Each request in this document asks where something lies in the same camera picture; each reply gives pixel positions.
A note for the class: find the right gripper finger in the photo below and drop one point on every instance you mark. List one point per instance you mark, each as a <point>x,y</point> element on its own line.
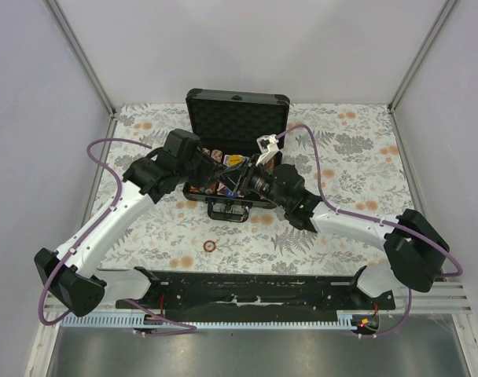
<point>234,186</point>
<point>233,175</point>

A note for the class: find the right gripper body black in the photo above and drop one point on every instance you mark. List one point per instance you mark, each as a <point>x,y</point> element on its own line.
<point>259,181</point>

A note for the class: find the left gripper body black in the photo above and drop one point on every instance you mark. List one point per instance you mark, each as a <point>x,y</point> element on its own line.
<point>201,172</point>

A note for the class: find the yellow round blind button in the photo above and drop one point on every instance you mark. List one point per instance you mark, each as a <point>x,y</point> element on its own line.
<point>234,160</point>

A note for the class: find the blue round blind button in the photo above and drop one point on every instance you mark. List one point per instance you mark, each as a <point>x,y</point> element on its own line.
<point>228,193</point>

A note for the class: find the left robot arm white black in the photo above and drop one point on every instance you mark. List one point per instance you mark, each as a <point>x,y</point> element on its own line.
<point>69,273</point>

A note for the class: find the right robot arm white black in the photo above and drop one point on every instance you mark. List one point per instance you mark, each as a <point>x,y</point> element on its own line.
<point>414,250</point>

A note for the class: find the black poker set case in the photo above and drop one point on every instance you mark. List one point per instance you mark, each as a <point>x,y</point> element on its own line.
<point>231,121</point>

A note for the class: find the blue playing card deck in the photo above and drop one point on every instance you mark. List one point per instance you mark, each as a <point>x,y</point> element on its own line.
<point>226,157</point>

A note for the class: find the floral table mat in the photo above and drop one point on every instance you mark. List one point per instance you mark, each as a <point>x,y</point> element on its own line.
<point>347,151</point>

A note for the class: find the white slotted cable duct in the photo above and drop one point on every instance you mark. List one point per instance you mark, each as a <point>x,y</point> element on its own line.
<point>143,321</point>

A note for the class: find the aluminium frame rails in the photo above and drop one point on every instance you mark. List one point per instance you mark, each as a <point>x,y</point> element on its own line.
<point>232,156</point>

